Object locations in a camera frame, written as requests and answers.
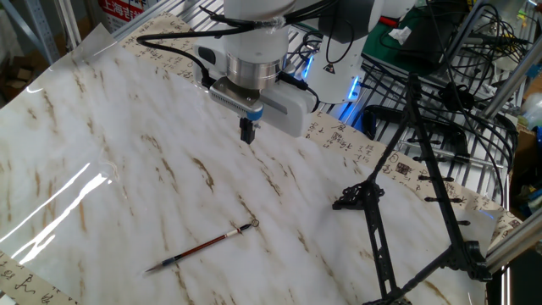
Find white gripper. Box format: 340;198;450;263
193;40;318;145

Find red and white sign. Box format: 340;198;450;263
97;0;147;33

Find grey steel shelf frame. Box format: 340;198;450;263
0;0;60;64

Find black carved pen rack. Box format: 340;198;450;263
332;74;495;305

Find brown calligraphy brush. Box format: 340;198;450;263
144;219;260;275

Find clear plastic bag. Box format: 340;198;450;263
520;92;542;130

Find black box device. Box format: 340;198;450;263
397;16;456;75

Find green mat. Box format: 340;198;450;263
363;8;429;73

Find crumpled white tissue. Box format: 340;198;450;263
388;25;412;46

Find beige calligraphy paper scroll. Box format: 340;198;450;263
0;11;524;305

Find aluminium frame profile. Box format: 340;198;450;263
482;40;542;119
485;219;542;275

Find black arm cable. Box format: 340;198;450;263
135;3;340;114

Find black cable bundle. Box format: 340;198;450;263
359;0;533;208

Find red marker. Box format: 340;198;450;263
374;14;401;29

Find brown cardboard boxes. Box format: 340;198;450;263
0;54;43;101

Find glossy marble pattern sheet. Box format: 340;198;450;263
0;23;499;305

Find silver camera with blue cap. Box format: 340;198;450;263
208;77;264;123

